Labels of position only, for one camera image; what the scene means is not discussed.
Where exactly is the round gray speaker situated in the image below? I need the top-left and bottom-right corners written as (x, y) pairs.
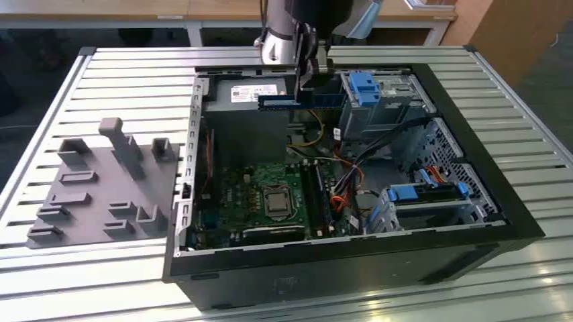
top-left (355, 189), bottom-right (382, 211)

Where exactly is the orange data cable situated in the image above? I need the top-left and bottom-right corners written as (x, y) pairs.
top-left (425, 165), bottom-right (450, 184)

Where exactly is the silver CPU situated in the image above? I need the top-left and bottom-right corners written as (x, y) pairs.
top-left (267, 193), bottom-right (290, 215)

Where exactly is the black PC case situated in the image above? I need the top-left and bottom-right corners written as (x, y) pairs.
top-left (161, 62), bottom-right (546, 311)

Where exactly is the orange wire bundle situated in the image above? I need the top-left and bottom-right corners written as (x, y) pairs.
top-left (330, 195), bottom-right (356, 213)

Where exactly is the hard disk in blue carrier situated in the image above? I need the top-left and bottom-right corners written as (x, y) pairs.
top-left (386, 182), bottom-right (470, 205)

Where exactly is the black flat cable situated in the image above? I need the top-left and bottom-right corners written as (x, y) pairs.
top-left (351, 116), bottom-right (431, 162)

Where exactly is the wooden cabinet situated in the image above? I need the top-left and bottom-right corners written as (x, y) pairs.
top-left (441, 0), bottom-right (573, 87)

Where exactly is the green motherboard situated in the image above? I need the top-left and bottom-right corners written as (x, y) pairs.
top-left (191, 160), bottom-right (362, 252)

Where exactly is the perforated metal bay cage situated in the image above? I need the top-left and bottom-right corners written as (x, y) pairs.
top-left (405, 117), bottom-right (506, 223)

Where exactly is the gray power supply unit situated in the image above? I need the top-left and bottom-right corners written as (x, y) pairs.
top-left (203, 76), bottom-right (299, 165)

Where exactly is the yellow wire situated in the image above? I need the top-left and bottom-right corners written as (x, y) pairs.
top-left (286, 109), bottom-right (327, 149)

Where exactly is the CPU socket with cover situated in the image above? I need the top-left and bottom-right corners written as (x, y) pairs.
top-left (260, 183), bottom-right (298, 219)

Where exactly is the blue disk carrier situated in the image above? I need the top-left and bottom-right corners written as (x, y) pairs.
top-left (350, 71), bottom-right (382, 105)

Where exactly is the wooden desk white frame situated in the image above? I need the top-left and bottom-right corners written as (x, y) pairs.
top-left (0, 0), bottom-right (458, 47)

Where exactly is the gray parts rack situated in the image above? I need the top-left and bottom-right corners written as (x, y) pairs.
top-left (25, 117), bottom-right (183, 250)

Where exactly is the black heat sink block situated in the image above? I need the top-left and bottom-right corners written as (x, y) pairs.
top-left (243, 225), bottom-right (306, 245)

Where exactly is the black RAM slot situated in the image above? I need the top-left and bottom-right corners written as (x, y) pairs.
top-left (298, 159), bottom-right (316, 239)

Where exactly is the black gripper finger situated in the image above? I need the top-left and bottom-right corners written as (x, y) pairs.
top-left (312, 30), bottom-right (335, 91)
top-left (294, 22), bottom-right (316, 109)

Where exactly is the metal disk bay cage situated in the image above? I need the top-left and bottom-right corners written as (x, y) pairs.
top-left (338, 69), bottom-right (438, 144)

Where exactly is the pale blue teach pendant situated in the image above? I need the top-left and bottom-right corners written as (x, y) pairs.
top-left (346, 0), bottom-right (385, 39)

